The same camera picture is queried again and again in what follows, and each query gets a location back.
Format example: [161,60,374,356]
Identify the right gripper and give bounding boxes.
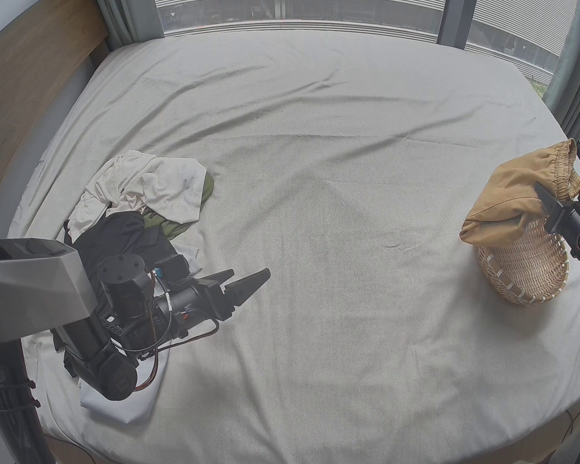
[545,201,580,237]

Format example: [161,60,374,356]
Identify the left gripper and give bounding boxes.
[166,267,272,325]

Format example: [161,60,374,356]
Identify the tan shorts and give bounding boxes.
[459,138,580,248]

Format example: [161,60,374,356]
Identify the round woven basket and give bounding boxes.
[474,218,571,307]

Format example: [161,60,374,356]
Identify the green garment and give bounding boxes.
[140,172,216,243]

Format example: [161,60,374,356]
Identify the black garment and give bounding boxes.
[53,211,179,379]

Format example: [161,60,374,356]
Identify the white garment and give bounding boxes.
[69,149,208,240]

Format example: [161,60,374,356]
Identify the pale blue garment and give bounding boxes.
[80,245,202,424]

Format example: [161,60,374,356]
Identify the bed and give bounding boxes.
[0,0,580,464]

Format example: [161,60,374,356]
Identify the grey-green curtain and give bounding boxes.
[544,0,580,140]
[84,0,167,53]

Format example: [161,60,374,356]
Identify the black cable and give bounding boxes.
[133,317,221,395]

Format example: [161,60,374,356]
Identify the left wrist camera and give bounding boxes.
[155,254,190,284]

